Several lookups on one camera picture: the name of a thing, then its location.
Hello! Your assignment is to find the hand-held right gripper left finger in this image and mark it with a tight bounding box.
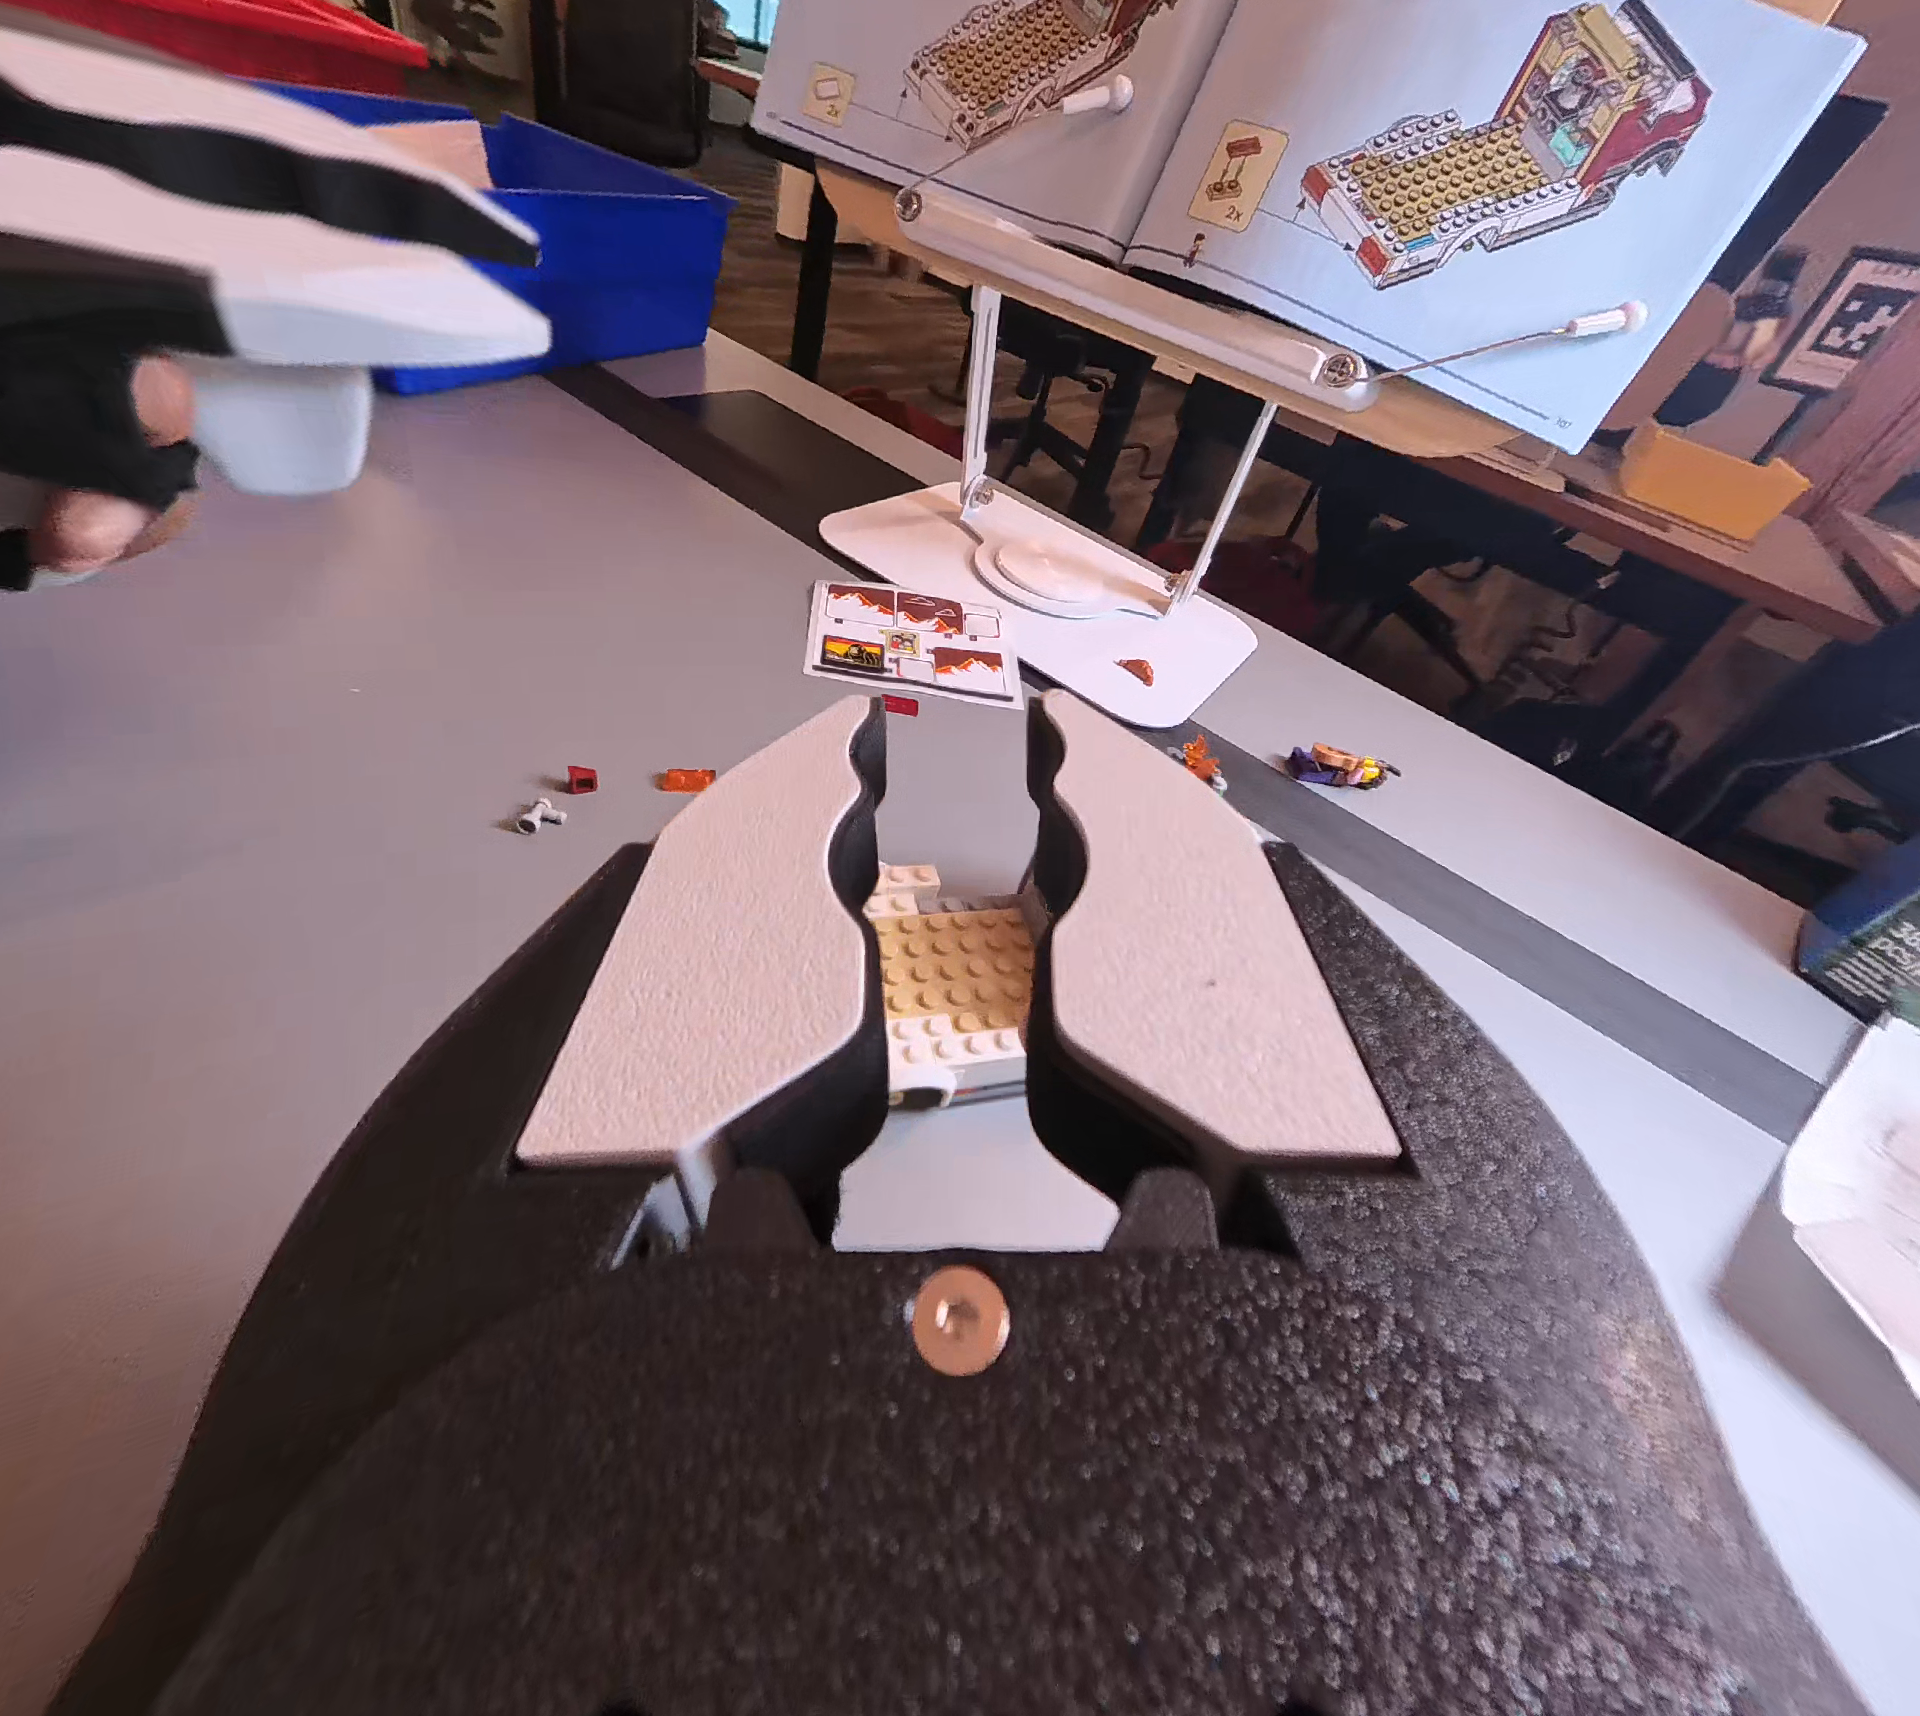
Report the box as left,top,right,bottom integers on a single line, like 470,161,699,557
515,698,891,1170

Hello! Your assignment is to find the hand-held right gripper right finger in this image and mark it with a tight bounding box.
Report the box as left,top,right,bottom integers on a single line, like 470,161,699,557
1023,690,1424,1170

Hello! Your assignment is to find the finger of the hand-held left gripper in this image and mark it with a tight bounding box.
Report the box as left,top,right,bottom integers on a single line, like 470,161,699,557
0,144,558,373
0,20,546,267

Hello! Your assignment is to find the blue plastic bin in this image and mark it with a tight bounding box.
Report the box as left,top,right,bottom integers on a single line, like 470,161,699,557
272,80,498,191
372,105,737,399

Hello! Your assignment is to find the red tan brick toy truck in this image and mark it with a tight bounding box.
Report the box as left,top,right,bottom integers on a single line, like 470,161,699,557
863,859,1054,1113

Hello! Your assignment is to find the building instruction booklet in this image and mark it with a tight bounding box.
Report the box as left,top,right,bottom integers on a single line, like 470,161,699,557
758,0,1870,461

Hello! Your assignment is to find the grey desk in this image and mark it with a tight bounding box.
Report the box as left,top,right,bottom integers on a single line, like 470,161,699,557
0,328,1920,1716

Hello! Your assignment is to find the person's left hand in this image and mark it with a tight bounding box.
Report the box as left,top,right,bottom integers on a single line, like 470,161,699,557
25,356,203,589

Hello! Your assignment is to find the red plastic bin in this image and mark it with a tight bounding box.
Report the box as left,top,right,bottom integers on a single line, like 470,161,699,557
0,0,432,101

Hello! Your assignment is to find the purple toy minifigure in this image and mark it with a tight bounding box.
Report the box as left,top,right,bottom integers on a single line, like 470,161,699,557
1284,738,1407,793

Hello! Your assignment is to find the sticker sheet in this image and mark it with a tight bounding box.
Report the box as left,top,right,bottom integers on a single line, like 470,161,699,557
803,576,1026,713

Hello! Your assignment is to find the blue toy set box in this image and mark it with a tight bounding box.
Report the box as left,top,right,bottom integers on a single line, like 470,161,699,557
1795,846,1920,1033

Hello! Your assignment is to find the white paper bag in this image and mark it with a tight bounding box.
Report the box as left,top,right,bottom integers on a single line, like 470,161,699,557
1778,1020,1920,1407

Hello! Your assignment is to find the white metal rack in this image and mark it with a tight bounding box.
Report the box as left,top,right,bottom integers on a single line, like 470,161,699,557
892,178,1384,618

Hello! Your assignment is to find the yellow plastic bin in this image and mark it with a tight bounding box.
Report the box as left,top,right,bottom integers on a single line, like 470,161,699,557
1623,417,1815,544

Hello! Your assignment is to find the black white marker sign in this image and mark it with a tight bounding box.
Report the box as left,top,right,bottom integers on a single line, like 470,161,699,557
1758,242,1920,399

